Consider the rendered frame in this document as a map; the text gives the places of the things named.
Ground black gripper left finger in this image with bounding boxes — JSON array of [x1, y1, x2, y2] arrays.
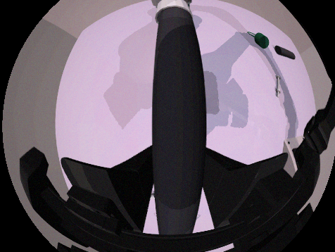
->
[[61, 145, 154, 233]]

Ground dark grey long pipe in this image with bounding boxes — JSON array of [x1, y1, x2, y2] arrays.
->
[[153, 7, 207, 234]]

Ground grey tapered cup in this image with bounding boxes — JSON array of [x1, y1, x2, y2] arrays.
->
[[151, 0, 193, 24]]

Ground black cylinder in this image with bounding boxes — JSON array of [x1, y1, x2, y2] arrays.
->
[[275, 46, 296, 60]]

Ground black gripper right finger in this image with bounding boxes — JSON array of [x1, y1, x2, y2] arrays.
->
[[202, 148, 289, 229]]

